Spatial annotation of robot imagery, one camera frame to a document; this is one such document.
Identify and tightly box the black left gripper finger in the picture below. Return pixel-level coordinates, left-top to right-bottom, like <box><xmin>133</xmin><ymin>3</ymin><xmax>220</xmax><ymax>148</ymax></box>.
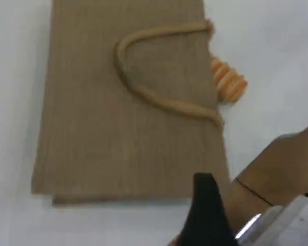
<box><xmin>178</xmin><ymin>173</ymin><xmax>241</xmax><ymax>246</ymax></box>

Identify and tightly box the brown burlap bag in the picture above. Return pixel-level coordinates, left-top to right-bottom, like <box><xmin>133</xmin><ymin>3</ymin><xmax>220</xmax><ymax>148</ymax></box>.
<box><xmin>30</xmin><ymin>0</ymin><xmax>230</xmax><ymax>206</ymax></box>

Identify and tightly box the white glossy housing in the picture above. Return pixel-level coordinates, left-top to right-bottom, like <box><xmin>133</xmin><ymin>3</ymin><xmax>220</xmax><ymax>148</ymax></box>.
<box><xmin>235</xmin><ymin>194</ymin><xmax>308</xmax><ymax>246</ymax></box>

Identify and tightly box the brown cardboard piece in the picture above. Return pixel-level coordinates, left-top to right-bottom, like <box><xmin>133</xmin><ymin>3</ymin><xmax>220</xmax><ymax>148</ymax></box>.
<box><xmin>228</xmin><ymin>118</ymin><xmax>308</xmax><ymax>231</ymax></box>

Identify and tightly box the orange striped croissant toy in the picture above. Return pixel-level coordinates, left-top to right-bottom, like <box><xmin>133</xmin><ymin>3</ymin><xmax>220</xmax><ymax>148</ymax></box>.
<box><xmin>210</xmin><ymin>55</ymin><xmax>248</xmax><ymax>104</ymax></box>

